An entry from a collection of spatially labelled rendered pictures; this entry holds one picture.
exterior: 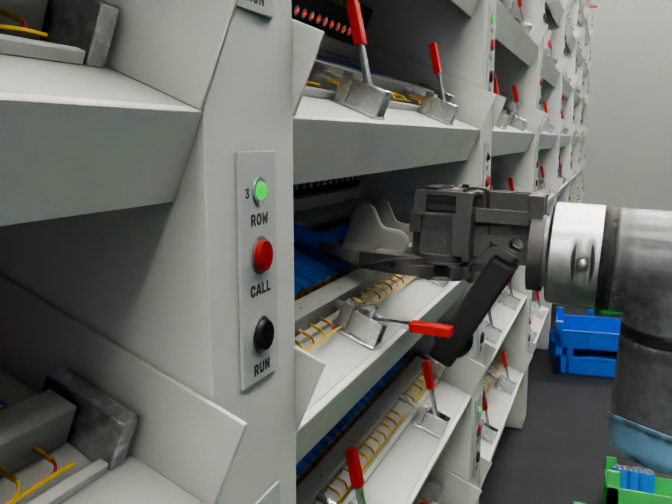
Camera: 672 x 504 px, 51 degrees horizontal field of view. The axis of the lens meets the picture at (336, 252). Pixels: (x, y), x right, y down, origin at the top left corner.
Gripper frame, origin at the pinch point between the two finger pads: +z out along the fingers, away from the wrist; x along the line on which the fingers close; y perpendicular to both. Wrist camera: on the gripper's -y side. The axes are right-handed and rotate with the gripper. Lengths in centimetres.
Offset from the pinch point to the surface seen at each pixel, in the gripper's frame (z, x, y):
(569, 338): -19, -150, -48
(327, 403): -8.2, 22.0, -6.3
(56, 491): -3.5, 42.1, -3.7
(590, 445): -27, -99, -58
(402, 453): -5.9, -8.4, -24.1
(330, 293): -3.2, 9.4, -1.8
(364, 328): -6.7, 10.2, -4.3
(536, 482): -17, -76, -59
